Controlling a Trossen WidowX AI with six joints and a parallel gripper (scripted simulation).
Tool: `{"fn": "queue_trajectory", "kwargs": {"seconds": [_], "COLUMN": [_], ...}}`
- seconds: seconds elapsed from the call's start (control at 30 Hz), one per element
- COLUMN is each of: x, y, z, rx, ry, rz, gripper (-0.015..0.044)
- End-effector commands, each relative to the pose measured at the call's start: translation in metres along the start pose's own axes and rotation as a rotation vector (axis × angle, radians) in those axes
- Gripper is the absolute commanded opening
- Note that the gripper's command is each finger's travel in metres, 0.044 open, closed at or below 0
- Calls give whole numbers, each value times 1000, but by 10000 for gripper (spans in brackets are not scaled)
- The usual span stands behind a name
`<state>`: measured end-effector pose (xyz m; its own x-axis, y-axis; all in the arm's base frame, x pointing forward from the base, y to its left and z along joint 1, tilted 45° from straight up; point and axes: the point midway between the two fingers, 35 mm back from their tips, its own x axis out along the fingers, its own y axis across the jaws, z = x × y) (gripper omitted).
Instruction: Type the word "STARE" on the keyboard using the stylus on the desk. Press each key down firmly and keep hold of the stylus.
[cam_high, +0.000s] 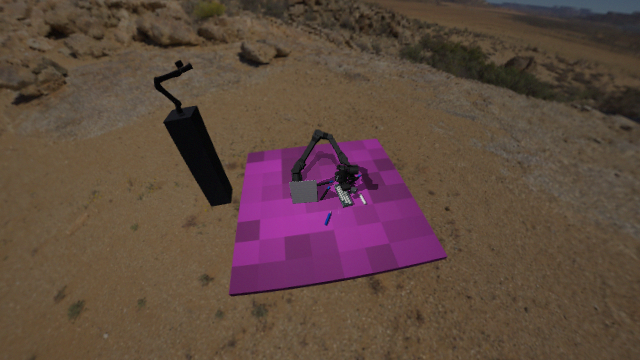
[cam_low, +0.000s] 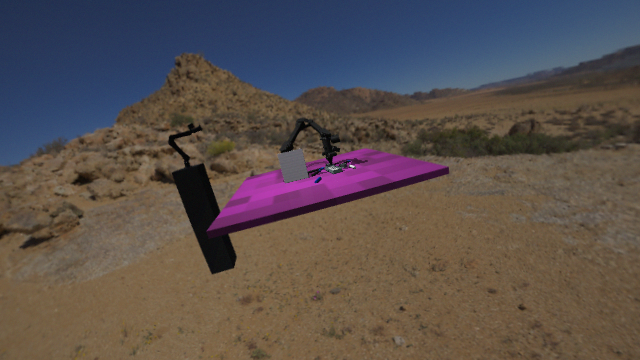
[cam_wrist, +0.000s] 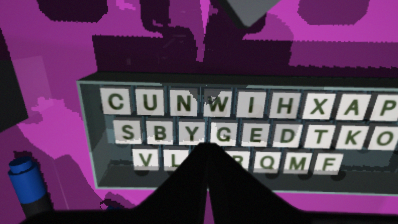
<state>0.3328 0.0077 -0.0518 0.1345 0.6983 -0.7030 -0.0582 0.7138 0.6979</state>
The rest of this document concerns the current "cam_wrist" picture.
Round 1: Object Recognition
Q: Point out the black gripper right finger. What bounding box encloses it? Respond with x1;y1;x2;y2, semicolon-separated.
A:
208;142;398;224

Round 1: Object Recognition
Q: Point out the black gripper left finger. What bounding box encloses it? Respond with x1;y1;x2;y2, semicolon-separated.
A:
20;142;209;224

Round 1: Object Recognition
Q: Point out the grey keyboard with white letter keys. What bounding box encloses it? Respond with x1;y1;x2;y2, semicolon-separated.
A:
75;71;398;197

